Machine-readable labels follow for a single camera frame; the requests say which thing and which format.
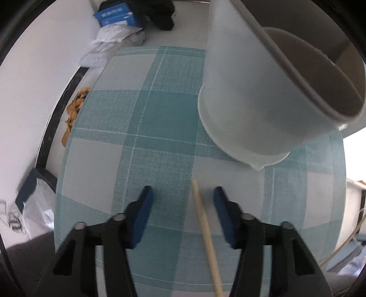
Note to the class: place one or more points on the blue box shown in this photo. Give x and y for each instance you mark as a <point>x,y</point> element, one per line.
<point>117,14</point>

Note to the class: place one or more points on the window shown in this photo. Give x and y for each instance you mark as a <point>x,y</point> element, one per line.
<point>354,157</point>

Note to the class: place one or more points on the white plastic bags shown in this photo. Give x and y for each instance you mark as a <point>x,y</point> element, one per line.
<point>114,34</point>

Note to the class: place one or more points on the black bag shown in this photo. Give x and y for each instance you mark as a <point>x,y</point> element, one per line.
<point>163,17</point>

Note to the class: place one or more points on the pale wooden chopstick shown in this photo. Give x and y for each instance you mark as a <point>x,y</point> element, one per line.
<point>207,242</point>

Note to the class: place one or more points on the teal checked tablecloth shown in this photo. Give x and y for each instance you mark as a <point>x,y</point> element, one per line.
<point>128,128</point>

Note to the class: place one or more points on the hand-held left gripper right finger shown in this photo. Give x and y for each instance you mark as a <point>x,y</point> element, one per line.
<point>226,217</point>

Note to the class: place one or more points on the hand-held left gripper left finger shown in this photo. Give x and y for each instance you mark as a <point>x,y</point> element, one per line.
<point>141,217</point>

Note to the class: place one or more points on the clear plastic bag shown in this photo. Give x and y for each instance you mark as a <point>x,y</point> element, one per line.
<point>37,214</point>

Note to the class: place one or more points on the black metal bar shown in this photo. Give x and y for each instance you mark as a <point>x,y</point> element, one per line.
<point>57,120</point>

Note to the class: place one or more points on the white utensil holder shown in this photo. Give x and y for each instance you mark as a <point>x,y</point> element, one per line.
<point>243,85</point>

